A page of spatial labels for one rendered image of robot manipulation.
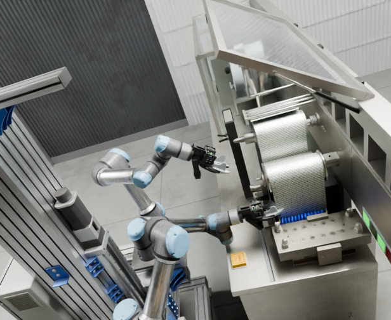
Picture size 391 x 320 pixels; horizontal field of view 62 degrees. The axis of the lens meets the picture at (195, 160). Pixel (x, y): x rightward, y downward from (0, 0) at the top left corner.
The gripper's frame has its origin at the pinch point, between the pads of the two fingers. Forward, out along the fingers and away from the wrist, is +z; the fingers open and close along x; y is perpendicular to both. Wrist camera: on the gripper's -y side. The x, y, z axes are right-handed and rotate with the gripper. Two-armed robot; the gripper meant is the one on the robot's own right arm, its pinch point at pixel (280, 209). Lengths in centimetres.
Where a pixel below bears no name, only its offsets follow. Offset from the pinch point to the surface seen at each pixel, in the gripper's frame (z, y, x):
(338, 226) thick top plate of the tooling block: 22.4, -5.9, -12.5
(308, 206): 13.0, -1.5, -0.2
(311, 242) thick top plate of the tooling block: 8.6, -6.0, -17.9
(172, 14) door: -50, 43, 306
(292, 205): 5.7, 1.3, -0.3
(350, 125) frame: 31, 43, -7
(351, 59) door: 158, -79, 312
